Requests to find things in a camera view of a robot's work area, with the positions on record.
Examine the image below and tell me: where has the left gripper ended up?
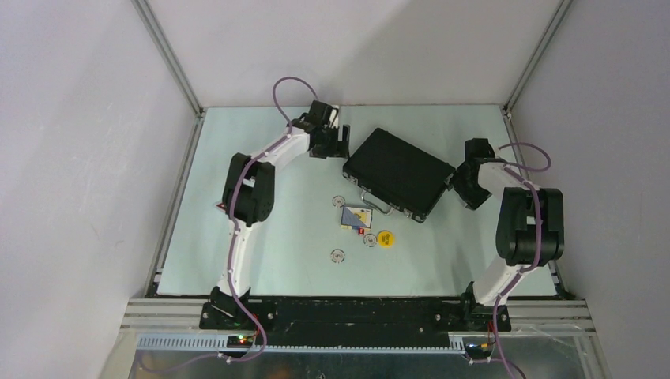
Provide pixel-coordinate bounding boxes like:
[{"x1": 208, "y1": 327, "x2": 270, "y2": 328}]
[{"x1": 311, "y1": 125, "x2": 351, "y2": 160}]

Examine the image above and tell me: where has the black poker set case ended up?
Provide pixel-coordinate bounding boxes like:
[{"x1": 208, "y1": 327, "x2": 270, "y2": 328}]
[{"x1": 342, "y1": 128, "x2": 456, "y2": 223}]

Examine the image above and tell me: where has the blue playing card deck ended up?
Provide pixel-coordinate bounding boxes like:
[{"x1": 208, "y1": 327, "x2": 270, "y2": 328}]
[{"x1": 340, "y1": 205, "x2": 373, "y2": 230}]

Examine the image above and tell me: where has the yellow big blind button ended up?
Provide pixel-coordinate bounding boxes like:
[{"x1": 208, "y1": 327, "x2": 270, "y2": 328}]
[{"x1": 376, "y1": 230, "x2": 396, "y2": 248}]

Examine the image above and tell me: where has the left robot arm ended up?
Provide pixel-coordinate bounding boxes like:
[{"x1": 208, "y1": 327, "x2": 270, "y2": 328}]
[{"x1": 210, "y1": 100, "x2": 350, "y2": 329}]

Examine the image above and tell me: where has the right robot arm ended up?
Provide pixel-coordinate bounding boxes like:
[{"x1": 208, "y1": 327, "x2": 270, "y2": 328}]
[{"x1": 446, "y1": 138, "x2": 565, "y2": 330}]

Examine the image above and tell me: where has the white poker chip near deck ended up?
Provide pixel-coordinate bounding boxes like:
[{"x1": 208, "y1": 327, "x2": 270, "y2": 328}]
[{"x1": 332, "y1": 195, "x2": 345, "y2": 208}]

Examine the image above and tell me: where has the white poker chip by die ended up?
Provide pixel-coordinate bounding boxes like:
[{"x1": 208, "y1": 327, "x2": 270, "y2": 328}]
[{"x1": 363, "y1": 233, "x2": 377, "y2": 247}]

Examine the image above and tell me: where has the white poker chip front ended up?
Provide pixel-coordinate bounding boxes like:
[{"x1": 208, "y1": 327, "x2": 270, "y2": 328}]
[{"x1": 330, "y1": 249, "x2": 346, "y2": 264}]

